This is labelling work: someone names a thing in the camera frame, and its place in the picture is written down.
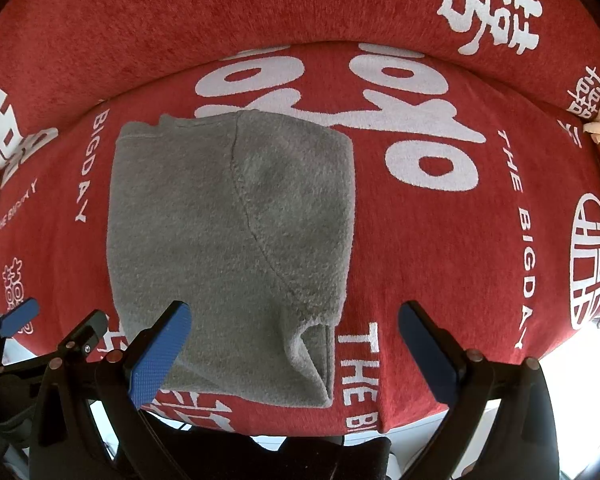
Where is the grey fleece sweater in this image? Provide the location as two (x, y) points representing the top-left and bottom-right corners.
(107, 110), (356, 408)

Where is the red printed blanket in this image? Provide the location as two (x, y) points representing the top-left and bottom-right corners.
(0, 0), (600, 436)

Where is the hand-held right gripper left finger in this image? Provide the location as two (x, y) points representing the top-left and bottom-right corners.
(28, 301), (193, 480)

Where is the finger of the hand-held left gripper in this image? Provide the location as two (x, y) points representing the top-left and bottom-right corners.
(0, 298), (41, 366)
(0, 310), (109, 377)

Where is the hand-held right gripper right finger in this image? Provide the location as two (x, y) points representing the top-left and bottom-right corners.
(397, 301), (561, 480)

